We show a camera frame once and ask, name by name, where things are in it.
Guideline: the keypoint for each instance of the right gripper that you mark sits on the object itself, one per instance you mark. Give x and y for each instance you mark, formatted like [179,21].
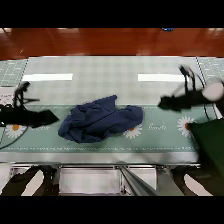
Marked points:
[170,102]

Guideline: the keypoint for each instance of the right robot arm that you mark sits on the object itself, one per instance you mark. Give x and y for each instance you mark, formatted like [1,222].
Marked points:
[213,91]

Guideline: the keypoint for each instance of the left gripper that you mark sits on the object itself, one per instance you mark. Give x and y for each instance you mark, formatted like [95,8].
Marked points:
[43,118]

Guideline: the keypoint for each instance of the dark blue shirt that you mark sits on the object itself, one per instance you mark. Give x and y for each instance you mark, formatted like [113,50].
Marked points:
[100,120]

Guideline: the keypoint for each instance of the dark green garment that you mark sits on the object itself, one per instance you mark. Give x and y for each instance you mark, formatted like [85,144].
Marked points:
[210,143]

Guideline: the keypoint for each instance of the silver frame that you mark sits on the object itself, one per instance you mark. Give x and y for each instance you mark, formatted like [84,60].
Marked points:
[140,186]

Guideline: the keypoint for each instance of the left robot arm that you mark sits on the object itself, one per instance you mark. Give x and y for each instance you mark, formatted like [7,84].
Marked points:
[11,116]

